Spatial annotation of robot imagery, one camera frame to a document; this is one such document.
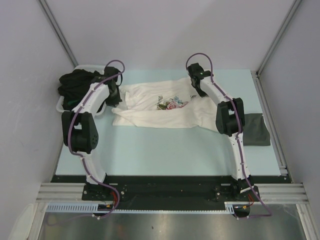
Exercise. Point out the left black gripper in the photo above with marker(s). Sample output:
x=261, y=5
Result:
x=114, y=103

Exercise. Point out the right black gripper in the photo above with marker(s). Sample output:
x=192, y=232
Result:
x=202, y=93

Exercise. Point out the white plastic basket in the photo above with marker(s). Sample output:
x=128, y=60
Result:
x=60, y=107

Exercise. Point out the white floral t-shirt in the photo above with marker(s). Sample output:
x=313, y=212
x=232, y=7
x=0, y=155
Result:
x=171, y=104

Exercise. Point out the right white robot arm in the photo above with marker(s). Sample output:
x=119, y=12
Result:
x=229, y=121

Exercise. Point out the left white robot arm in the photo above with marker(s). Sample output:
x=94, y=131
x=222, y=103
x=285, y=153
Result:
x=81, y=136

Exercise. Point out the black t-shirt pile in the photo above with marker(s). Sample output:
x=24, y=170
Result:
x=74, y=86

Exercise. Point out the folded dark grey t-shirt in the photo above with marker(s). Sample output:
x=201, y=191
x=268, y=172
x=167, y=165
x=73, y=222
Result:
x=255, y=132

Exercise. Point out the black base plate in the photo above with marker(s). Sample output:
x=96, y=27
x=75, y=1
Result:
x=171, y=193

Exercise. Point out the white slotted cable duct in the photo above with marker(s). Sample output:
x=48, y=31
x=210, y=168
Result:
x=94, y=208

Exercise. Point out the aluminium frame rail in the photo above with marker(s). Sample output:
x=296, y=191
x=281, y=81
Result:
x=273, y=193

